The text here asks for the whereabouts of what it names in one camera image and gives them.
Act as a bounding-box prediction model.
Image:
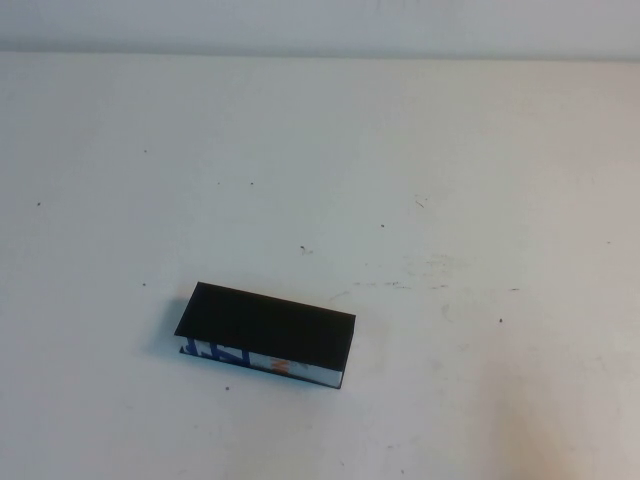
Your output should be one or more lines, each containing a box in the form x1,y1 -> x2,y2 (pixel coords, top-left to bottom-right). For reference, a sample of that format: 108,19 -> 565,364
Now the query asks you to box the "black glasses case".
174,281 -> 358,390

